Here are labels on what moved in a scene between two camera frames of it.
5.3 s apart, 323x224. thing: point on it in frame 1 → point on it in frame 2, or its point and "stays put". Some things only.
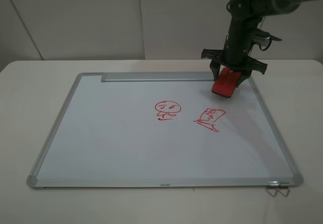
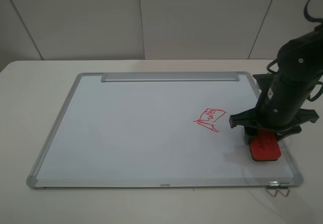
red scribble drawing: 210,115 stays put
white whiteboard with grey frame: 161,130 stays put
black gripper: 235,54 → 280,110
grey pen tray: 157,76 stays put
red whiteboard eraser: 225,83 → 266,148
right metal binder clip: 284,184 stays put
